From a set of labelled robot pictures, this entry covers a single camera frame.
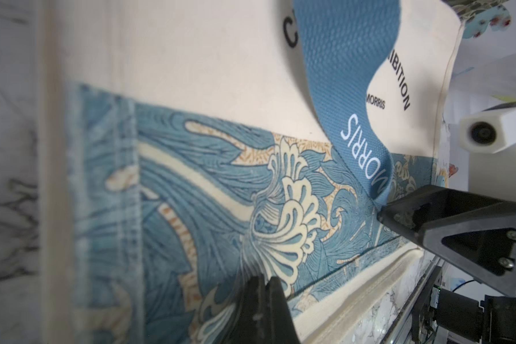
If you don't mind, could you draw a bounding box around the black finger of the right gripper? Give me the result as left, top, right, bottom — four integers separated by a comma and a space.
378, 185, 516, 297

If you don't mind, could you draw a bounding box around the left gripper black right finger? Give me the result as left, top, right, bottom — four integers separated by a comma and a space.
265, 277, 300, 344

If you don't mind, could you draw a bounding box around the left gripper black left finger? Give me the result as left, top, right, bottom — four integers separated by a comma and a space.
227, 275, 266, 343

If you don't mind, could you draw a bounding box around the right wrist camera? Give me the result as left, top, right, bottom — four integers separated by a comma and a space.
457, 100, 516, 207

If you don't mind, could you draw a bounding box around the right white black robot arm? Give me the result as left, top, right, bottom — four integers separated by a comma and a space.
378, 185, 516, 343

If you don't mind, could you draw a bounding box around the blue handled canvas tote bag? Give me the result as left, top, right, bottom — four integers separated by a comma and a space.
51, 0, 465, 344

